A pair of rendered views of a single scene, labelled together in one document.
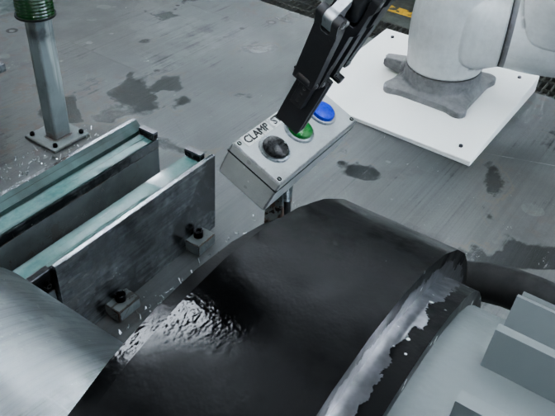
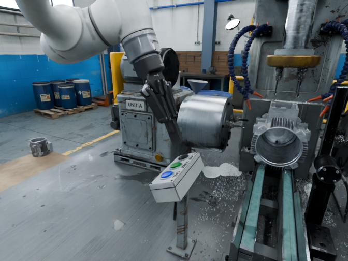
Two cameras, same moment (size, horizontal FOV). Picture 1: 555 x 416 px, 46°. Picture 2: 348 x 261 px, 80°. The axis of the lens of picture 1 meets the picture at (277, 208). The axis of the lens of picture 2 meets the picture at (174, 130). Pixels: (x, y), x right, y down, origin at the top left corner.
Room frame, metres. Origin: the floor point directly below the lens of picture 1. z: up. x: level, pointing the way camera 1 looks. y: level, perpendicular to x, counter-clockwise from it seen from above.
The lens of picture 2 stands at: (1.11, -0.07, 1.34)
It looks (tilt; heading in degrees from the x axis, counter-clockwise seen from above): 20 degrees down; 175
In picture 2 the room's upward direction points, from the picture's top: straight up
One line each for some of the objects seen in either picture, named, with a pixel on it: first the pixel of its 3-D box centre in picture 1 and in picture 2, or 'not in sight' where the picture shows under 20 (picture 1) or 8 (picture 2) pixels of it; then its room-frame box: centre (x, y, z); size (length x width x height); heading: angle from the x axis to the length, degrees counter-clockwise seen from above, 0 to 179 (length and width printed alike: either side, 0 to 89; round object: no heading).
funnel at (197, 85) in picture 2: not in sight; (197, 90); (-1.36, 0.45, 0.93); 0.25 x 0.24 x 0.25; 147
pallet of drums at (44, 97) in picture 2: not in sight; (64, 96); (-4.24, -2.24, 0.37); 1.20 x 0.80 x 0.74; 142
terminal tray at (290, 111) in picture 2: not in sight; (282, 114); (0.33, 0.45, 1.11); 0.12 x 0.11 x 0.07; 149
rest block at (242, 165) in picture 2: not in sight; (247, 159); (0.24, 0.37, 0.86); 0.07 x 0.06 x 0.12; 59
